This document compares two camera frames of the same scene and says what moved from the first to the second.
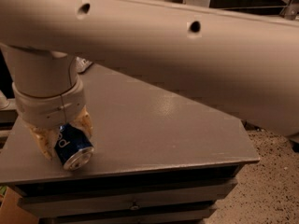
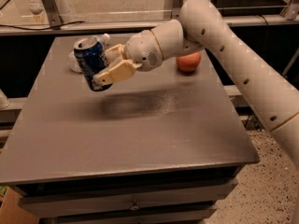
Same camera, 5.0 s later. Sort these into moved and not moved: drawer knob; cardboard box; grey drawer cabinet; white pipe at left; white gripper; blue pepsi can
Moved: white gripper; blue pepsi can
Not moved: drawer knob; white pipe at left; cardboard box; grey drawer cabinet
